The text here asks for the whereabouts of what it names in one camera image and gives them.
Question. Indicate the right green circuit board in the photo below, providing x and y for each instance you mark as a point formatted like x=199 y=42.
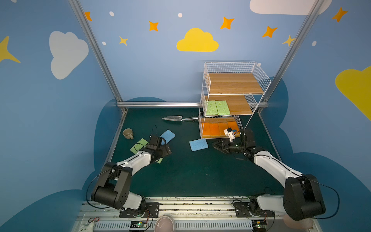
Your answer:
x=259 y=226

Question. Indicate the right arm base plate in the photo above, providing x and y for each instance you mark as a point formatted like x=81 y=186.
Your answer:
x=245 y=210

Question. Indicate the beige ceramic mug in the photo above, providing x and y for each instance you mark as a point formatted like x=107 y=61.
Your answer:
x=128 y=133

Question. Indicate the blue sponge left centre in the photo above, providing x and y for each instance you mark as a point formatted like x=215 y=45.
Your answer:
x=167 y=136

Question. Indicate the white wire wooden shelf rack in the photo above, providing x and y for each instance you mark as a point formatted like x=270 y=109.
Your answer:
x=241 y=83

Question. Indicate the silver metal scoop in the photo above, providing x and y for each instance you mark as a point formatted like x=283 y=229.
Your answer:
x=179 y=118

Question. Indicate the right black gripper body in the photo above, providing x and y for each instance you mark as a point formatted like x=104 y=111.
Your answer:
x=229 y=147

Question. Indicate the white power plug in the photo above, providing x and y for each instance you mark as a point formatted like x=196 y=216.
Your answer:
x=87 y=228

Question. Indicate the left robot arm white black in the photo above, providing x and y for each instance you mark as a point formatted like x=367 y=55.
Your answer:
x=112 y=187

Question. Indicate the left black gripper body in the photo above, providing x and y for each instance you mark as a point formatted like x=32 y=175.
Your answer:
x=147 y=148

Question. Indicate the left green circuit board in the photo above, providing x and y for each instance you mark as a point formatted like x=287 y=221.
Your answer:
x=138 y=226

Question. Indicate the green circuit board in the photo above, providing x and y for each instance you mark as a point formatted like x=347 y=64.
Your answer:
x=259 y=226
x=138 y=226

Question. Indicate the pink bowl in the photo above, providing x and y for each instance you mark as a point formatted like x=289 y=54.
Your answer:
x=165 y=224

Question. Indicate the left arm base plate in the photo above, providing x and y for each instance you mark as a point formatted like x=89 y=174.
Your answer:
x=148 y=210

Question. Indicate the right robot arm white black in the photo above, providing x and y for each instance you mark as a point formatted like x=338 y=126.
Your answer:
x=302 y=197

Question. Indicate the blue sponge near shelf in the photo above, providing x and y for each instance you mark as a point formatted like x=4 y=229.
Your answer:
x=199 y=144

